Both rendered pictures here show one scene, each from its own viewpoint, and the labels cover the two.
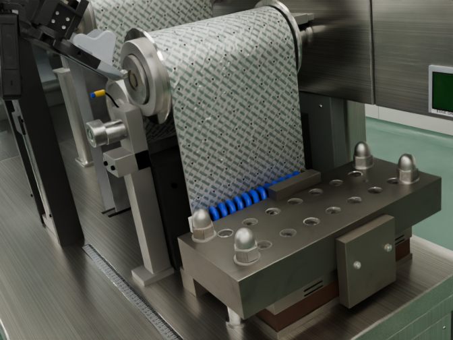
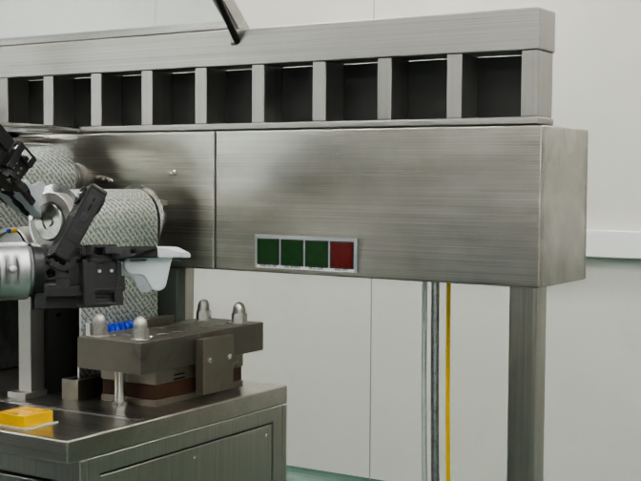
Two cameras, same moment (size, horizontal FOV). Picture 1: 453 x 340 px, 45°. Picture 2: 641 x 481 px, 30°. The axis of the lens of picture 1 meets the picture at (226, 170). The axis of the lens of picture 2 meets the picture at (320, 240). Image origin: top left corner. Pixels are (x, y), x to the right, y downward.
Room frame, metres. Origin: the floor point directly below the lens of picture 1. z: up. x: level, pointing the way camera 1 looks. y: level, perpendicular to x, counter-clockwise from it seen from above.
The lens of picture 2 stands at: (-1.55, 0.73, 1.34)
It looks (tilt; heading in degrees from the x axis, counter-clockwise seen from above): 3 degrees down; 332
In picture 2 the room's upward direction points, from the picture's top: straight up
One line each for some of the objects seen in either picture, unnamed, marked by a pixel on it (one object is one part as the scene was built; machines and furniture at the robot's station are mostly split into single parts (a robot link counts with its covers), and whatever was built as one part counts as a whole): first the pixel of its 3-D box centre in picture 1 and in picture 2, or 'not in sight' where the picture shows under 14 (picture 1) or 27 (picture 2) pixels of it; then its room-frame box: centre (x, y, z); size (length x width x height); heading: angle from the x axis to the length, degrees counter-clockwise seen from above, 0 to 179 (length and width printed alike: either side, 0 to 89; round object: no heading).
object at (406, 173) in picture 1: (406, 166); (238, 312); (0.78, -0.29, 1.05); 0.04 x 0.04 x 0.04
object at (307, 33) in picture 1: (290, 38); not in sight; (0.96, -0.15, 1.25); 0.07 x 0.04 x 0.04; 120
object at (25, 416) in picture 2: not in sight; (25, 417); (0.56, 0.23, 0.91); 0.07 x 0.07 x 0.02; 30
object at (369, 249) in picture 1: (368, 260); (216, 364); (0.67, -0.18, 0.96); 0.10 x 0.03 x 0.11; 120
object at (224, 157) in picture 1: (248, 162); (119, 301); (0.83, -0.04, 1.08); 0.23 x 0.01 x 0.18; 120
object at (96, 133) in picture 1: (96, 133); not in sight; (0.81, 0.19, 1.18); 0.04 x 0.02 x 0.04; 30
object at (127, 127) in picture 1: (135, 197); (26, 321); (0.82, 0.16, 1.05); 0.06 x 0.05 x 0.31; 120
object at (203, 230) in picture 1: (201, 222); (99, 324); (0.70, 0.05, 1.05); 0.04 x 0.04 x 0.04
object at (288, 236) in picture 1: (315, 222); (175, 343); (0.74, -0.13, 1.00); 0.40 x 0.16 x 0.06; 120
